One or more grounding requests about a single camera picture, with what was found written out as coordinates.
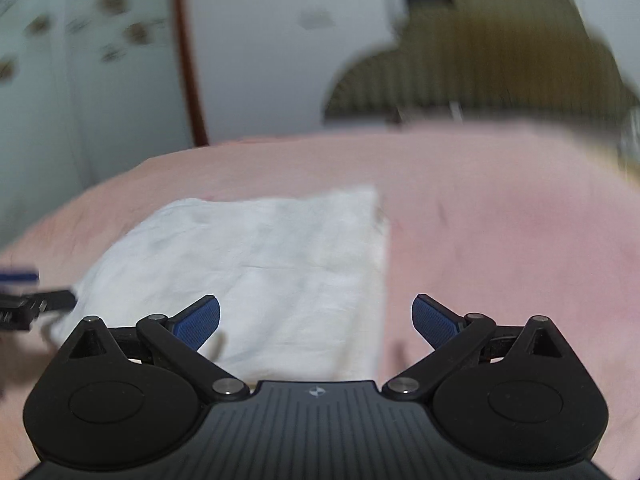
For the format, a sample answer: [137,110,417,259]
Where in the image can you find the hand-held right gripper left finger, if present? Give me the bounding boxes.
[67,294,250,402]

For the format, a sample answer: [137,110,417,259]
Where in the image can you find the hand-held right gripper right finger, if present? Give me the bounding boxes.
[383,294,566,402]

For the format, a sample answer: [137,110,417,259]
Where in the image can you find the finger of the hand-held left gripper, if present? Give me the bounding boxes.
[0,269,40,286]
[0,289,79,332]

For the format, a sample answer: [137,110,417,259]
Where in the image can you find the cream white pants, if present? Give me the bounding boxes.
[50,185,392,384]

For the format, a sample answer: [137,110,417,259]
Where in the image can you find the pink bed sheet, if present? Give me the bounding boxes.
[0,122,640,480]

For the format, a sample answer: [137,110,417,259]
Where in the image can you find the frosted flower print sliding door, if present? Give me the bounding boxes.
[67,0,193,196]
[0,0,86,251]

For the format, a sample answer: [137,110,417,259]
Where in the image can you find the brown wooden wardrobe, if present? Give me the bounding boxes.
[0,0,209,252]

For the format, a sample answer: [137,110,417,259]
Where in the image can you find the olive green upholstered headboard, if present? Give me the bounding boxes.
[321,0,637,127]

